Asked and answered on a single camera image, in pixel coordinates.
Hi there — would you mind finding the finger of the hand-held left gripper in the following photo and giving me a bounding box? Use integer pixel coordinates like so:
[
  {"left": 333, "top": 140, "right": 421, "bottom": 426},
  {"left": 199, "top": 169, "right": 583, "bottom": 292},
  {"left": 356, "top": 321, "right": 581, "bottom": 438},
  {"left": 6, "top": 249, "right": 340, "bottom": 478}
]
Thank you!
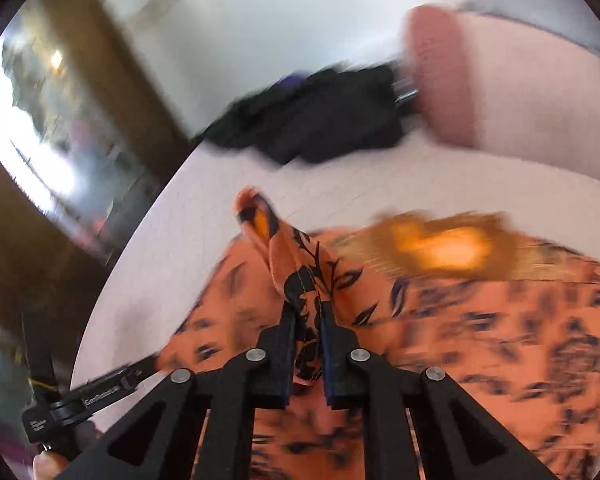
[{"left": 122, "top": 355, "right": 160, "bottom": 390}]

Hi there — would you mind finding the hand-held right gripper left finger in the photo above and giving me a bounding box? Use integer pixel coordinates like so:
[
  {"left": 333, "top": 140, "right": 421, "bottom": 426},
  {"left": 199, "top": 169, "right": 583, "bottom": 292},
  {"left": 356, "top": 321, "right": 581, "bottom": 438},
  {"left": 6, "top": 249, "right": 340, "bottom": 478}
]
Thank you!
[{"left": 55, "top": 310, "right": 298, "bottom": 480}]

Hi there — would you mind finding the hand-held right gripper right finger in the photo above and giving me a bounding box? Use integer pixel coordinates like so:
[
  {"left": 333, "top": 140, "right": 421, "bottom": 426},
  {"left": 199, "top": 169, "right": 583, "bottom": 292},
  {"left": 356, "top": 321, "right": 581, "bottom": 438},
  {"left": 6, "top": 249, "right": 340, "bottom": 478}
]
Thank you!
[{"left": 320, "top": 305, "right": 556, "bottom": 480}]

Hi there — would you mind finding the orange black floral garment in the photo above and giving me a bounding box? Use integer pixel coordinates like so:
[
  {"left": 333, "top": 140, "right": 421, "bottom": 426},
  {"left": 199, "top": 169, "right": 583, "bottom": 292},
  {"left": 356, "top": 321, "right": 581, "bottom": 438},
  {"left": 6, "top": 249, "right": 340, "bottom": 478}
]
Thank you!
[{"left": 157, "top": 187, "right": 600, "bottom": 480}]

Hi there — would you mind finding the person's left hand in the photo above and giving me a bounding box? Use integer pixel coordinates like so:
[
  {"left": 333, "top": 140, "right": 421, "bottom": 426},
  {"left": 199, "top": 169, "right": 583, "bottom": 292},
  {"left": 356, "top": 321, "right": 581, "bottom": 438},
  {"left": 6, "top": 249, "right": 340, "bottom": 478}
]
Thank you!
[{"left": 32, "top": 452, "right": 71, "bottom": 480}]

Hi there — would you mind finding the pink quilted sofa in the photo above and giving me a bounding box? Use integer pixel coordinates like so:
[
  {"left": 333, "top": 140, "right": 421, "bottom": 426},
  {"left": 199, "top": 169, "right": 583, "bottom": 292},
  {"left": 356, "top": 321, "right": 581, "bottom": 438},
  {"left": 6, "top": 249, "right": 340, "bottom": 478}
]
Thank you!
[{"left": 72, "top": 130, "right": 600, "bottom": 480}]

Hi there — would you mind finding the black cloth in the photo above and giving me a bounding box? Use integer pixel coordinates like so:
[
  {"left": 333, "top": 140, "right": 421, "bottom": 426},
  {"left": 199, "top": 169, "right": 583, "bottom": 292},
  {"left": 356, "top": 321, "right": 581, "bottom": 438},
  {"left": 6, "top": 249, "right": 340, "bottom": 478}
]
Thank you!
[{"left": 200, "top": 60, "right": 421, "bottom": 166}]

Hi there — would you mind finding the wooden door frame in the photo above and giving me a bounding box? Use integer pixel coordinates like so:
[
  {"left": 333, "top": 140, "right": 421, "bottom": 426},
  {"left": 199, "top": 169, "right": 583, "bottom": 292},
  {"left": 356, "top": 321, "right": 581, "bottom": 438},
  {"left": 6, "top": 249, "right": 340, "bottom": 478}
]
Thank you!
[{"left": 0, "top": 0, "right": 196, "bottom": 376}]

